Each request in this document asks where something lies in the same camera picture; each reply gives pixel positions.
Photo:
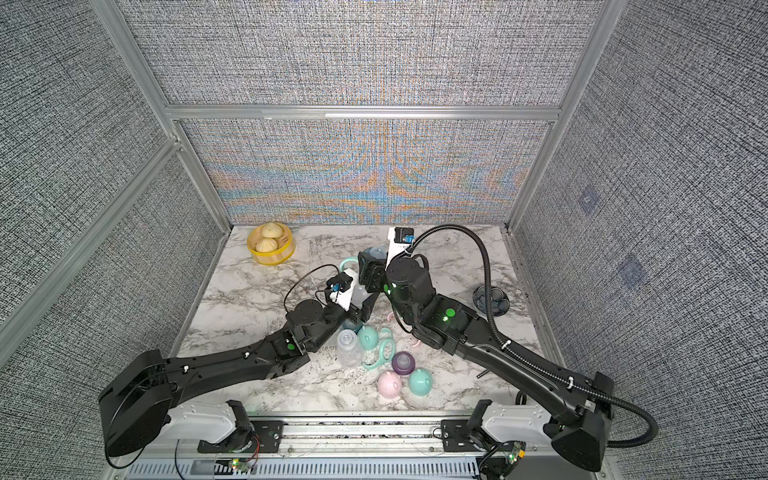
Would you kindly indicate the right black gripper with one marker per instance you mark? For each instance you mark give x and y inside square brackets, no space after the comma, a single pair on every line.
[376,274]

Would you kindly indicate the mint bottle cap front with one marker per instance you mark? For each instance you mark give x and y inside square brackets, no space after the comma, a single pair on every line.
[420,382]

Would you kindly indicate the purple nipple collar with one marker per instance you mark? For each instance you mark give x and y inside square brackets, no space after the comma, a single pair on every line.
[403,363]

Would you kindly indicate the clear bottle front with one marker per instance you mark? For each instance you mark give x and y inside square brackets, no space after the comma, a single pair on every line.
[349,350]

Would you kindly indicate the aluminium front rail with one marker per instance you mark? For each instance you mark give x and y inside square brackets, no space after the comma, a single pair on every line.
[513,426]

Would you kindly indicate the upper beige bun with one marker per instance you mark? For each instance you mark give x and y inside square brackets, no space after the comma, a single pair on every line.
[271,230]

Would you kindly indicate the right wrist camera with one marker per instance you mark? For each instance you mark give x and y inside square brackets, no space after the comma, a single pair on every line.
[400,238]

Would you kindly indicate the clear baby bottle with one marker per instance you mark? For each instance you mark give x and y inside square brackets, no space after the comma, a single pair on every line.
[359,295]

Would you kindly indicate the yellow steamer basket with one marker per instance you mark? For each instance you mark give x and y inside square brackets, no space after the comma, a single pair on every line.
[282,254]

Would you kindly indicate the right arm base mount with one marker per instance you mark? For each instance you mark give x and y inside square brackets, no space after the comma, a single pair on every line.
[457,436]

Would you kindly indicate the beige bun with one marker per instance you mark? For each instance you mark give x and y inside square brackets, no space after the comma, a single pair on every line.
[266,245]
[271,230]

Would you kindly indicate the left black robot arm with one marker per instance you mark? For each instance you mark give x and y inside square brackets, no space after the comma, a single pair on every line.
[135,404]

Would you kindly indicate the mint bottle cap middle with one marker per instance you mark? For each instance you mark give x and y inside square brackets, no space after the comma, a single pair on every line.
[368,338]

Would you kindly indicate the dark blue flower dish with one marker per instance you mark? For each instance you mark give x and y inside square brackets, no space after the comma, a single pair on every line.
[500,303]

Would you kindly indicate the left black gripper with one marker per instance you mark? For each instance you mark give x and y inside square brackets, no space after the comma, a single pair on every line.
[364,313]

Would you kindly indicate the dark teal nipple collar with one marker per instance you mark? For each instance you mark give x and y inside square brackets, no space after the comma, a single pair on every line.
[378,252]

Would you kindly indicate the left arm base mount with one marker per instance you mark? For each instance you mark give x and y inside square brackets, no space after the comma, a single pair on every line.
[265,435]

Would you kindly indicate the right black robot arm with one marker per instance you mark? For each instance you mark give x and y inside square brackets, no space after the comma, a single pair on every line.
[580,411]

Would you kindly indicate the pink bottle cap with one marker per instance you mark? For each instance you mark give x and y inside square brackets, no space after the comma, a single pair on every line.
[389,385]

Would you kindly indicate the lower beige bun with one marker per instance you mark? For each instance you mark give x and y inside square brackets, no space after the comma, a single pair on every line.
[266,245]

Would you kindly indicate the mint bottle cap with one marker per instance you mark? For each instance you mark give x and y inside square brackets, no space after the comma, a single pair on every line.
[368,338]
[420,382]

